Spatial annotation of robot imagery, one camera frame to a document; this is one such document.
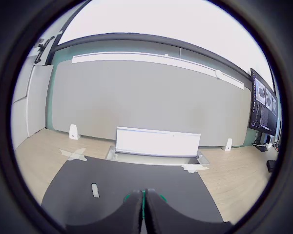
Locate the round green lid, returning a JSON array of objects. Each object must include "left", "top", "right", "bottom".
[{"left": 123, "top": 189, "right": 167, "bottom": 220}]

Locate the dark grey mat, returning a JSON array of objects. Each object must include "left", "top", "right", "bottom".
[{"left": 41, "top": 156, "right": 225, "bottom": 225}]

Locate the white tape piece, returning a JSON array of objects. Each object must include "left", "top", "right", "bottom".
[
  {"left": 181, "top": 163, "right": 210, "bottom": 174},
  {"left": 59, "top": 147, "right": 87, "bottom": 162}
]

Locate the grey partition panel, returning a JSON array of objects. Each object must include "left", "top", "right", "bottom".
[{"left": 51, "top": 59, "right": 251, "bottom": 148}]

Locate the small black box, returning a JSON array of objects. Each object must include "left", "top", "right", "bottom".
[{"left": 266, "top": 159, "right": 277, "bottom": 173}]

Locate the black computer screen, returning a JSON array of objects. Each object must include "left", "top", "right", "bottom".
[{"left": 248, "top": 68, "right": 278, "bottom": 137}]

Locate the silver cable duct frame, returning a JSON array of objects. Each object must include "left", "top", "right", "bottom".
[{"left": 105, "top": 145, "right": 210, "bottom": 165}]

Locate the small white bracket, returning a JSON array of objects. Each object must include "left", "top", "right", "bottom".
[
  {"left": 223, "top": 138, "right": 233, "bottom": 152},
  {"left": 68, "top": 124, "right": 80, "bottom": 140}
]

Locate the white rail on partition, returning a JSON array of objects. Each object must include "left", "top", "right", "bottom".
[{"left": 71, "top": 51, "right": 245, "bottom": 90}]

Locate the black jointed mount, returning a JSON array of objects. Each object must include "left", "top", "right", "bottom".
[{"left": 35, "top": 36, "right": 56, "bottom": 65}]

